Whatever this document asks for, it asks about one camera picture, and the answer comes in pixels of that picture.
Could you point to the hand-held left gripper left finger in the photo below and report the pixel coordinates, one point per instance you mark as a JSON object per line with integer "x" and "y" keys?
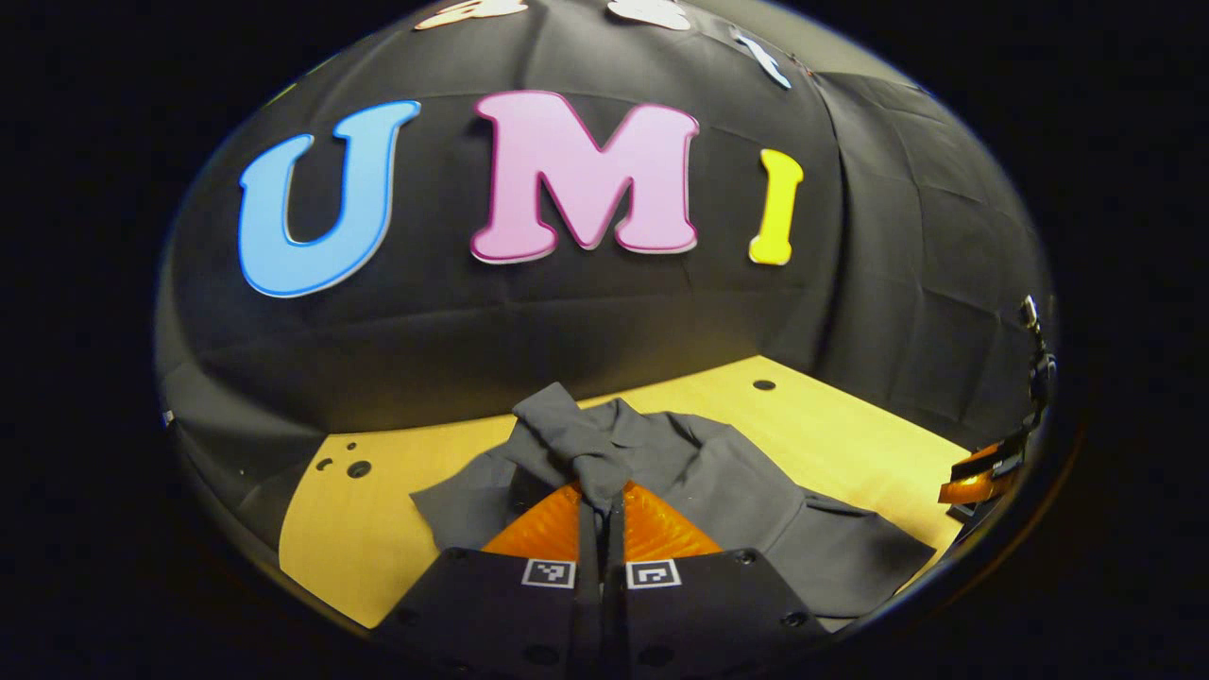
{"x": 587, "y": 614}

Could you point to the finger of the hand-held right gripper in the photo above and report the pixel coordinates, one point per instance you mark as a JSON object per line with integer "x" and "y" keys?
{"x": 973, "y": 486}

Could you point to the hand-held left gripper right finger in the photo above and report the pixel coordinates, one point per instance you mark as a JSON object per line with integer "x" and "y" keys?
{"x": 614, "y": 614}

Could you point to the grey collared shirt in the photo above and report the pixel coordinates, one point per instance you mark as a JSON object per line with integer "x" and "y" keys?
{"x": 718, "y": 472}

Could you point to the black backdrop cloth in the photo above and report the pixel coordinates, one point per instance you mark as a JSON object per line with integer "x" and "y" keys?
{"x": 567, "y": 321}

